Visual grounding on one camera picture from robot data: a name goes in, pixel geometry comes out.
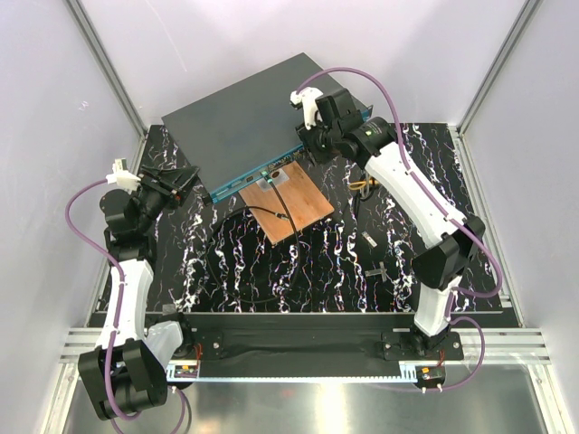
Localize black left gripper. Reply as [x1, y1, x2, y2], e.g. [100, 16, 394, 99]
[136, 165, 200, 232]

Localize silver SFP module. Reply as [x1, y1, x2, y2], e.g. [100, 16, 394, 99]
[362, 231, 377, 248]

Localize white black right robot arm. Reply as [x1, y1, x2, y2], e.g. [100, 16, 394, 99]
[289, 87, 485, 359]

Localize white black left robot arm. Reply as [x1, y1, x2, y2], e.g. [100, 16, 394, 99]
[75, 159, 198, 420]

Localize wooden board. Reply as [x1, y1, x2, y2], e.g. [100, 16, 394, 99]
[239, 162, 334, 245]

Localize left orange connector block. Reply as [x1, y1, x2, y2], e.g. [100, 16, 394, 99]
[176, 365, 199, 378]

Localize orange connector block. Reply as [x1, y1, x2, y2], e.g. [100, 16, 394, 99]
[419, 365, 446, 381]
[176, 365, 199, 378]

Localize right orange connector block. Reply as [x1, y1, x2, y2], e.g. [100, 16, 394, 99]
[419, 365, 446, 381]

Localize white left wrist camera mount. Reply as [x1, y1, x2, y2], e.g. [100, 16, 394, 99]
[106, 158, 141, 192]

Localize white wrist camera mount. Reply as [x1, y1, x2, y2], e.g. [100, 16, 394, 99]
[289, 87, 323, 130]
[106, 158, 141, 192]

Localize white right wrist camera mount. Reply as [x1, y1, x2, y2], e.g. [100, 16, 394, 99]
[289, 87, 323, 130]

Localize grey ethernet cable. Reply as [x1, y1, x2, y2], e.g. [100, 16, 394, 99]
[356, 175, 379, 200]

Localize yellow ethernet cable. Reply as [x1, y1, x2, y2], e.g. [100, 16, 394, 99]
[348, 173, 378, 190]

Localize black fibre cable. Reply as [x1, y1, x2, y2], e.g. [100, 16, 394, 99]
[205, 178, 308, 305]

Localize dark grey network switch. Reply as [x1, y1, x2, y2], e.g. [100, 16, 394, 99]
[161, 52, 374, 205]

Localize left aluminium frame post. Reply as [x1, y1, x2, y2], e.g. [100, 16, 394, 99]
[63, 0, 148, 138]

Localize aluminium frame post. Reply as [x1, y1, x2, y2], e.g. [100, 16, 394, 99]
[63, 0, 148, 138]
[457, 0, 544, 135]

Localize right aluminium frame post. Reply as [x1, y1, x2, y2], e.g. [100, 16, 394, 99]
[457, 0, 544, 135]

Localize aluminium frame rail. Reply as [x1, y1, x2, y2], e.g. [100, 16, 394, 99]
[58, 328, 551, 384]

